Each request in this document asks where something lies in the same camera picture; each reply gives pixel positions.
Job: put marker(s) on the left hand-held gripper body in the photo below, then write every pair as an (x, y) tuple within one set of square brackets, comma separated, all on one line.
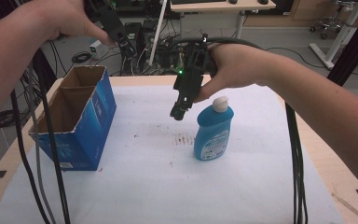
[(108, 18)]

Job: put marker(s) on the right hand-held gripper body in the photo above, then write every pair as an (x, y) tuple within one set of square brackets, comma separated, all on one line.
[(191, 71)]

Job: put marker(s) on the blue bottle with white cap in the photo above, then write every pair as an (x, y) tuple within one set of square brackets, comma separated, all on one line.
[(213, 133)]

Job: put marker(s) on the blue cardboard box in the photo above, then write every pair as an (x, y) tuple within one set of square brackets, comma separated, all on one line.
[(90, 124)]

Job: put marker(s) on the person's left hand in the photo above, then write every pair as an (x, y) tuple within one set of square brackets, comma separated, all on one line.
[(65, 17)]

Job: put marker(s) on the person's right hand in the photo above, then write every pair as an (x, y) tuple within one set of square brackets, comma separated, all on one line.
[(239, 67)]

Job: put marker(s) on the black computer tower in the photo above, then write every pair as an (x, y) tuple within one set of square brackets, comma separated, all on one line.
[(149, 34), (133, 31)]

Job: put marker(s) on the small white box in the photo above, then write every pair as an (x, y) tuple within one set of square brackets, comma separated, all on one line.
[(96, 49)]

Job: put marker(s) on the white pole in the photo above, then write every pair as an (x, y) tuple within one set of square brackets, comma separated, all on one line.
[(159, 31)]

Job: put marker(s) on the white table mat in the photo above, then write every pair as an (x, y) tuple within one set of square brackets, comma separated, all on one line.
[(167, 180)]

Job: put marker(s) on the black keyboard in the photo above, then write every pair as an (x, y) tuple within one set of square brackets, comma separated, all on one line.
[(199, 1)]

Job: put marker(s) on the wooden desk with white legs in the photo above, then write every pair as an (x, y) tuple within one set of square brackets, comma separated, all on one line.
[(223, 6)]

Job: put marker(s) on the black computer mouse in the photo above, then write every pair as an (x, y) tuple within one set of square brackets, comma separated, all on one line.
[(233, 1), (263, 2)]

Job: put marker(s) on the office chair base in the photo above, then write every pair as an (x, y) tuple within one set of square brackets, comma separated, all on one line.
[(329, 25)]

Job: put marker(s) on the white metal stand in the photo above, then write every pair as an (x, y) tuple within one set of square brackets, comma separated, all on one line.
[(338, 40)]

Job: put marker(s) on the black post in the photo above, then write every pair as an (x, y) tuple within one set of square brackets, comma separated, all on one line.
[(354, 46)]

